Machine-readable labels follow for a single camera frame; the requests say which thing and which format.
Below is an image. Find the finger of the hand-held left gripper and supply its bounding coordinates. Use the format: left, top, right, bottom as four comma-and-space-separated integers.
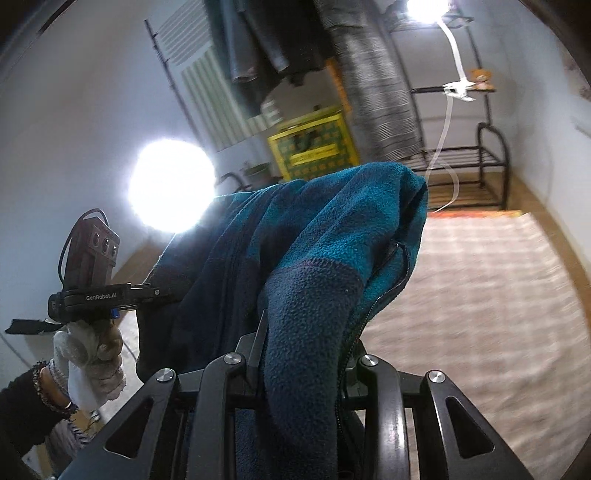
131, 284, 181, 304

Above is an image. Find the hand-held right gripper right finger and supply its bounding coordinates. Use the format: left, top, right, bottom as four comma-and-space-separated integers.
339, 353, 532, 480

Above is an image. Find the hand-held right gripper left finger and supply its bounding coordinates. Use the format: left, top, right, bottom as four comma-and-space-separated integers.
60, 309, 269, 480

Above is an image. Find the blue plaid fleece jacket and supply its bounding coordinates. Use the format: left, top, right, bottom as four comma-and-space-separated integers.
136, 161, 429, 480

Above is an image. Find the person's left forearm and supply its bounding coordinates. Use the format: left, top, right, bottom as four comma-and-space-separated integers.
0, 362, 79, 462

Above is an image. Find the black metal clothes rack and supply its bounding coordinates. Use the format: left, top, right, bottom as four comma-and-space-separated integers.
145, 0, 511, 210

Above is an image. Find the person's left hand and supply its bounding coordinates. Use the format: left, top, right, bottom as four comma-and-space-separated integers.
53, 320, 126, 409

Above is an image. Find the bright round lamp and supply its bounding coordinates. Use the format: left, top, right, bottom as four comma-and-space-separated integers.
129, 141, 215, 234

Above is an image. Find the yellow patterned box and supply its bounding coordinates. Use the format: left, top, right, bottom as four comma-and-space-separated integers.
269, 105, 360, 182

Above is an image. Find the dark green hanging jacket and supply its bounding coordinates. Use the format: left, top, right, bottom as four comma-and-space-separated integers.
205, 0, 264, 118

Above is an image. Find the orange scarf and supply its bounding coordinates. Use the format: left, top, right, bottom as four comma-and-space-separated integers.
325, 58, 352, 114

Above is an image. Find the black hanging jacket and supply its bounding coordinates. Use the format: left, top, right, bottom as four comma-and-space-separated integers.
245, 0, 328, 86

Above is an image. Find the grey plaid hanging coat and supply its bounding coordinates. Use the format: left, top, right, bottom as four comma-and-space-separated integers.
314, 0, 423, 160

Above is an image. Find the white clip lamp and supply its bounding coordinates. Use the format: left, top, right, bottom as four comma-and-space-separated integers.
406, 0, 476, 102

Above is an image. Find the beaded bracelet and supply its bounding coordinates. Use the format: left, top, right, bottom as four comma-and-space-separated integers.
31, 364, 78, 415

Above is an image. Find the green striped wall hanging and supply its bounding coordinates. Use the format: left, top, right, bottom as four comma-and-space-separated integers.
154, 9, 282, 153

